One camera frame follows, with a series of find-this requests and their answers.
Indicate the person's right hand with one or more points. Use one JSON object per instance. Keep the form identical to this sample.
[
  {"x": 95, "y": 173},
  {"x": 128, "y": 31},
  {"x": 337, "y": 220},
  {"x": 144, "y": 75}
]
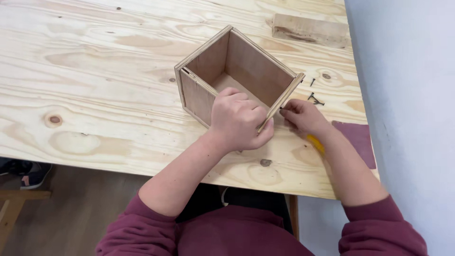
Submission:
[{"x": 307, "y": 119}]

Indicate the person's left hand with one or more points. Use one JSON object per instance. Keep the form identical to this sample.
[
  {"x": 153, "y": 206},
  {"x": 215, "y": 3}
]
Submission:
[{"x": 236, "y": 121}]

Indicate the plywood box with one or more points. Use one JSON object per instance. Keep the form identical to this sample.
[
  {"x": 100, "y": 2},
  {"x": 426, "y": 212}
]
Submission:
[{"x": 248, "y": 67}]

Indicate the maroon sandpaper sheet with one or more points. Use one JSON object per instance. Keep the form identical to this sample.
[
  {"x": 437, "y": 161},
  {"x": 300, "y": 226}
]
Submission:
[{"x": 357, "y": 142}]

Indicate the rough wooden block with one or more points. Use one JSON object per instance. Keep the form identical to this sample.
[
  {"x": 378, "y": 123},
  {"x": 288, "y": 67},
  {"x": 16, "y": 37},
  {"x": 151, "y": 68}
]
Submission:
[{"x": 309, "y": 30}]

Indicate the wooden table leg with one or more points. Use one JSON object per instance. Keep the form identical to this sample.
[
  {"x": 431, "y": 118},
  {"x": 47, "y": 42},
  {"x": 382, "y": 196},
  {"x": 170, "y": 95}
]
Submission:
[{"x": 293, "y": 217}]

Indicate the person's maroon sweatshirt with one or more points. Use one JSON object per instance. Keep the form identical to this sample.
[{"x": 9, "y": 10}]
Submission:
[{"x": 231, "y": 234}]

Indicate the wooden frame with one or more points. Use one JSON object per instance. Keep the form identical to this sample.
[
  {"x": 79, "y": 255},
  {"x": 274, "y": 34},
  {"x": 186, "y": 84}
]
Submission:
[{"x": 14, "y": 206}]

